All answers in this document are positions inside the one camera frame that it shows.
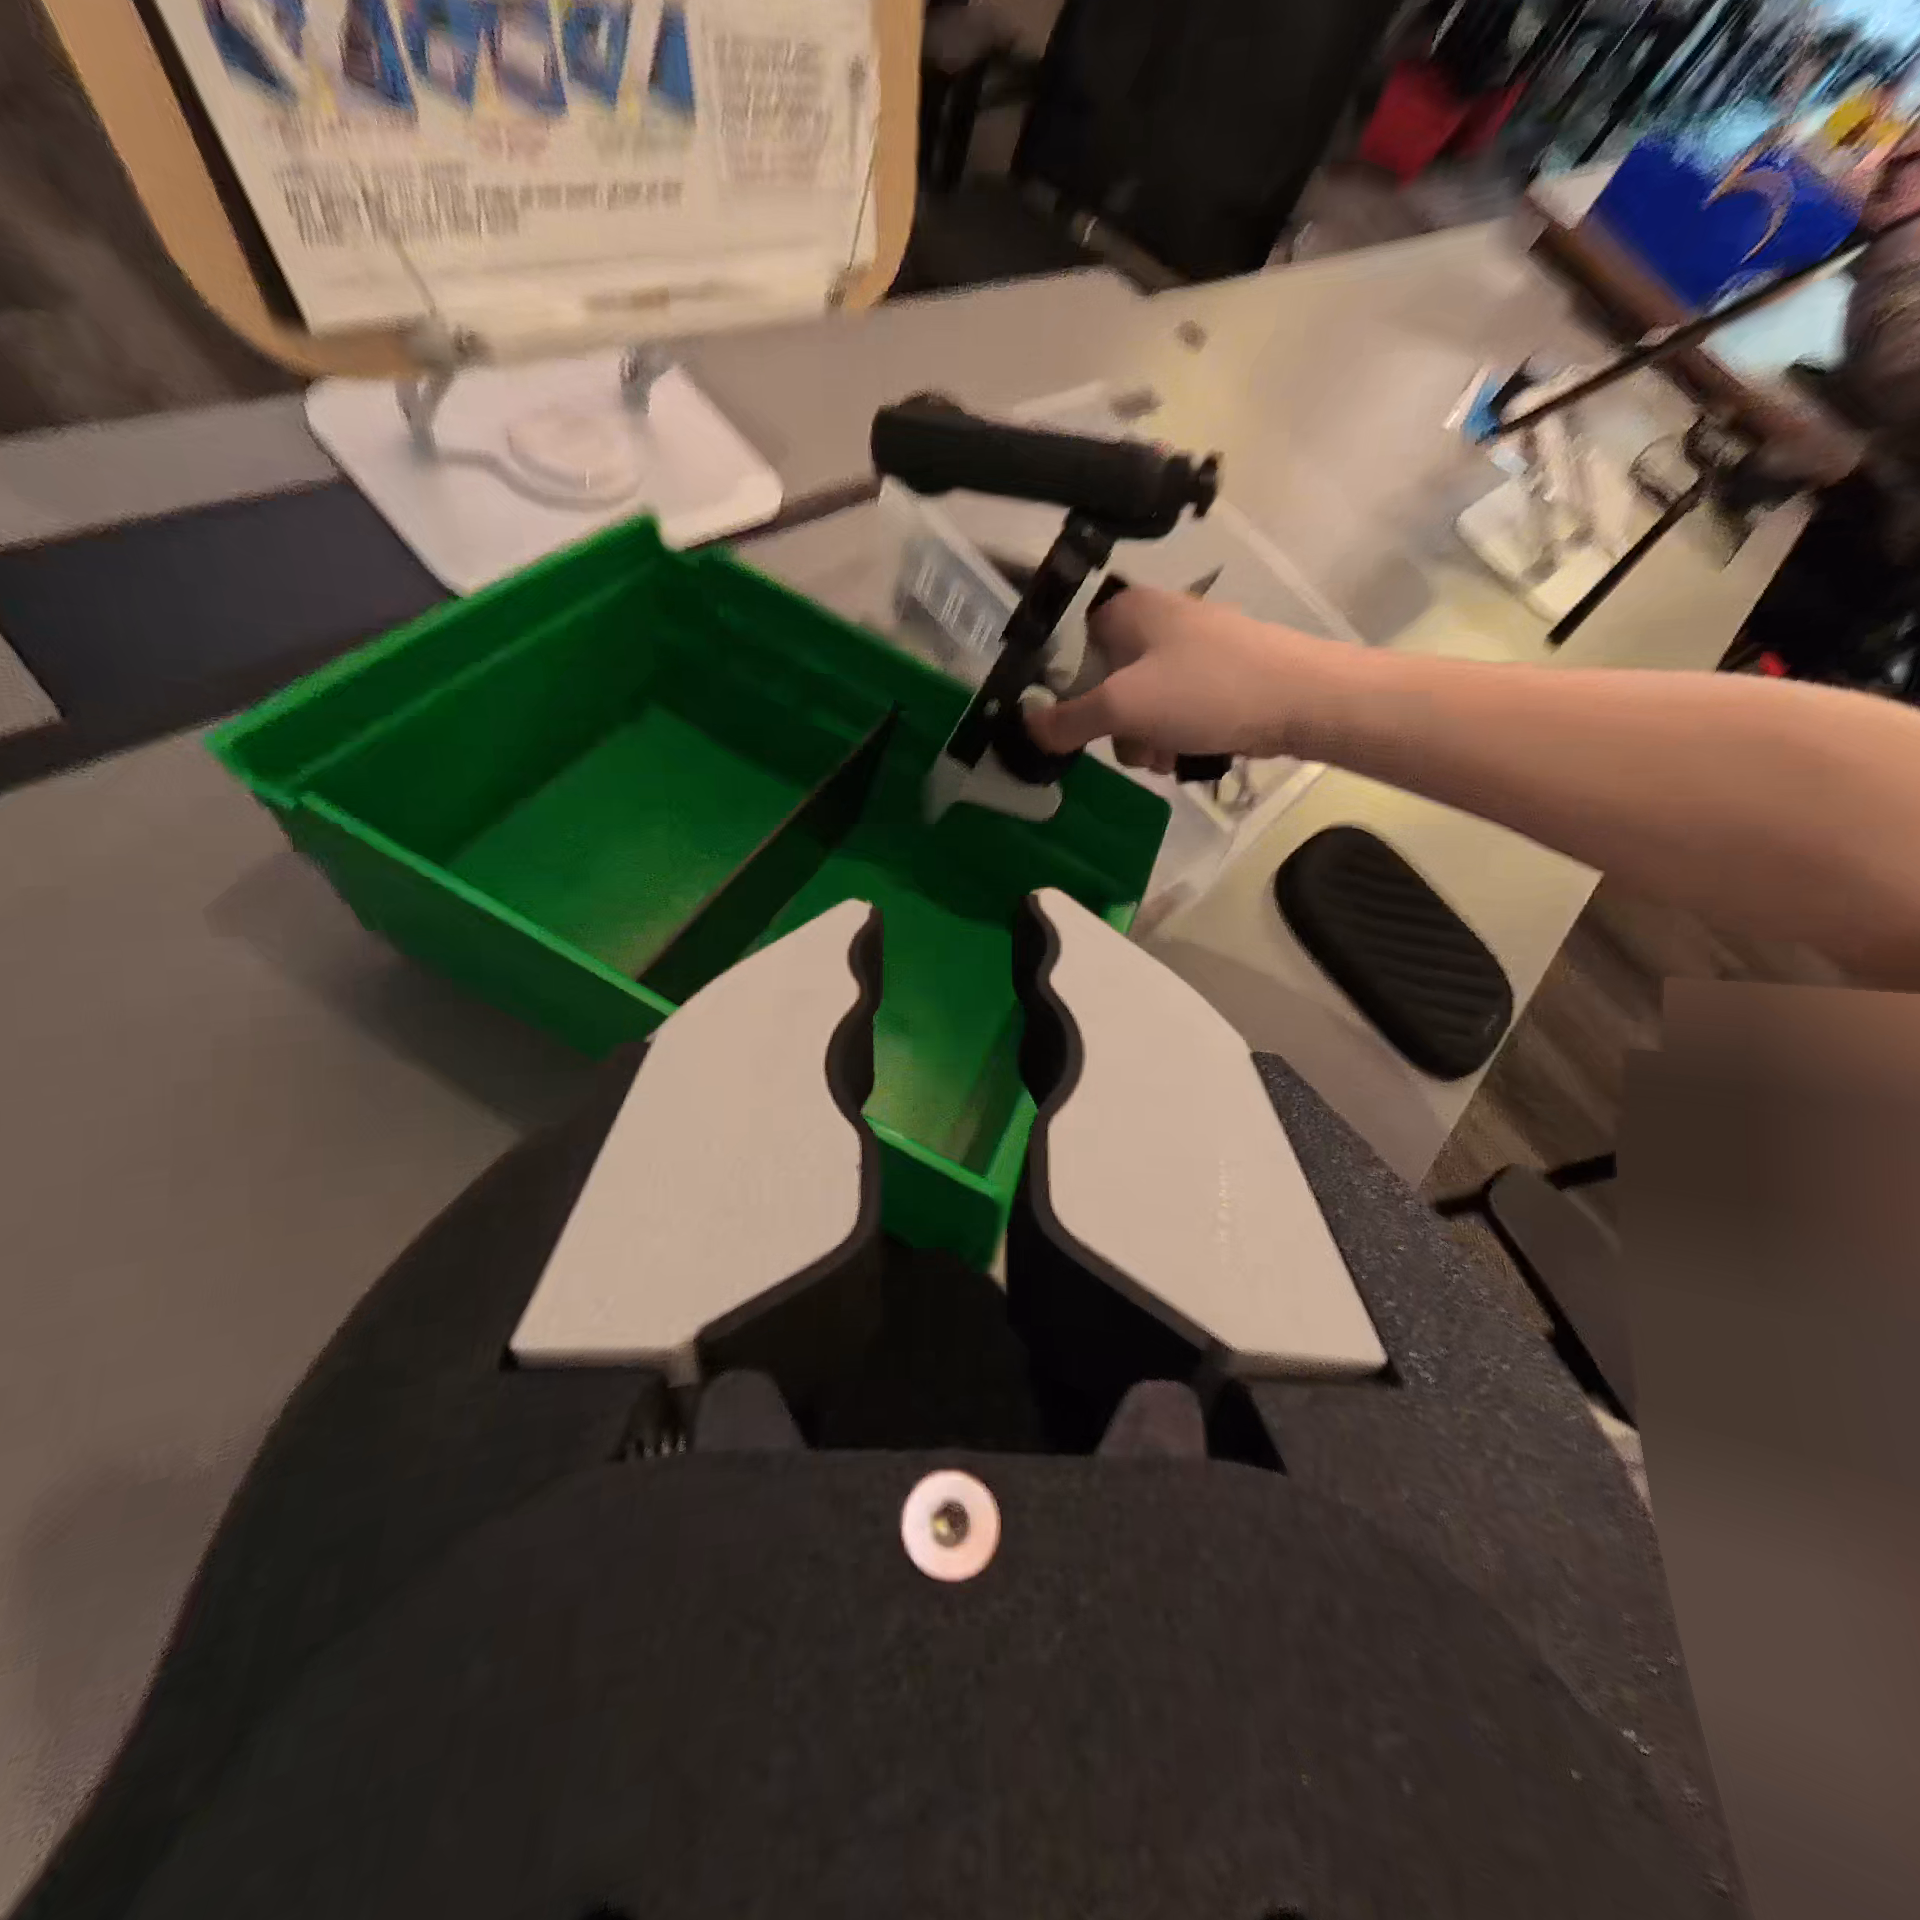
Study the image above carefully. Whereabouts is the clear plastic box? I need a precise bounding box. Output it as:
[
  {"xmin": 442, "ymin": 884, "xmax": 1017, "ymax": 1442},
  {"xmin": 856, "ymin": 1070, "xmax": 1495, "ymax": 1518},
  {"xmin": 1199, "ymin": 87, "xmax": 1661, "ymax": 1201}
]
[{"xmin": 878, "ymin": 378, "xmax": 1353, "ymax": 903}]

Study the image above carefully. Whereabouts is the blue container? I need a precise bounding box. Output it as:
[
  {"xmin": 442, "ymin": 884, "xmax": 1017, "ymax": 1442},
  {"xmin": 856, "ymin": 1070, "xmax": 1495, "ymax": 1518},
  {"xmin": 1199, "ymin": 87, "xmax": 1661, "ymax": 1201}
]
[{"xmin": 1586, "ymin": 134, "xmax": 1870, "ymax": 313}]

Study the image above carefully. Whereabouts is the person's right hand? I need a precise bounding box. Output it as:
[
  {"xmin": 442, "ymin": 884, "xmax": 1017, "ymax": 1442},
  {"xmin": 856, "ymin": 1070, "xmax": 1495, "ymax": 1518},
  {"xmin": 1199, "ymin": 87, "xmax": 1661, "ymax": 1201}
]
[{"xmin": 1025, "ymin": 586, "xmax": 1320, "ymax": 777}]

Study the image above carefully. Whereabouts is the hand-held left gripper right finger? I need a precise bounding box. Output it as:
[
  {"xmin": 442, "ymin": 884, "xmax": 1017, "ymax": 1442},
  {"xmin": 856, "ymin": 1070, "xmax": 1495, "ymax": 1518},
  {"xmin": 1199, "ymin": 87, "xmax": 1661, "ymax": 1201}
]
[{"xmin": 1007, "ymin": 888, "xmax": 1389, "ymax": 1419}]

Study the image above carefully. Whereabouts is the instruction sheet on stand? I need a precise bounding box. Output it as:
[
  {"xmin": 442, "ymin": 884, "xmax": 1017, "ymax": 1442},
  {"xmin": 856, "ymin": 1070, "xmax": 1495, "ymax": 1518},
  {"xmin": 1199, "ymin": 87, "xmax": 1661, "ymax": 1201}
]
[{"xmin": 37, "ymin": 0, "xmax": 923, "ymax": 379}]

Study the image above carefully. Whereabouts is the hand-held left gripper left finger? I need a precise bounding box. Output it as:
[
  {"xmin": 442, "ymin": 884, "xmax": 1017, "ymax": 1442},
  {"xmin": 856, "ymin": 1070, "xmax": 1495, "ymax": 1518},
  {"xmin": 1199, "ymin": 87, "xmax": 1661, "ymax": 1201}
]
[{"xmin": 509, "ymin": 897, "xmax": 885, "ymax": 1419}]

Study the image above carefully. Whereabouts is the white metal stand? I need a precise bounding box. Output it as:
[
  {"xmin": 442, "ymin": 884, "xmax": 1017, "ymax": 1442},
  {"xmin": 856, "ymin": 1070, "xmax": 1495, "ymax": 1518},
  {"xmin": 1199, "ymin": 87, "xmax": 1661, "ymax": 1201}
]
[{"xmin": 304, "ymin": 322, "xmax": 783, "ymax": 598}]

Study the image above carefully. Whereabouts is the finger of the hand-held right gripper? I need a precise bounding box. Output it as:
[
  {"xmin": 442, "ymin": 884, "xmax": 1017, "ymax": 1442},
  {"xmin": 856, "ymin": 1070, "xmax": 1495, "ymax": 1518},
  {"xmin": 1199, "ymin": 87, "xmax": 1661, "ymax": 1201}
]
[{"xmin": 918, "ymin": 736, "xmax": 1069, "ymax": 827}]

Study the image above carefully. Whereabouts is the person's right forearm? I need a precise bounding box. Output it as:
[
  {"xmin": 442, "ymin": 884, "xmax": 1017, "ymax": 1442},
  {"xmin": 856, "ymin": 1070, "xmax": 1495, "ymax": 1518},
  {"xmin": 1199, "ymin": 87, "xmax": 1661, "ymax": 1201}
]
[{"xmin": 1289, "ymin": 638, "xmax": 1920, "ymax": 993}]

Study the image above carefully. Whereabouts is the green plastic bin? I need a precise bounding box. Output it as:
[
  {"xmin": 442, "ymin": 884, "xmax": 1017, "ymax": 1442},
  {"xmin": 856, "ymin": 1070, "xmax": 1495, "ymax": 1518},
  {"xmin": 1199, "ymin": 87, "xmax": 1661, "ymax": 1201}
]
[{"xmin": 206, "ymin": 514, "xmax": 1171, "ymax": 1274}]

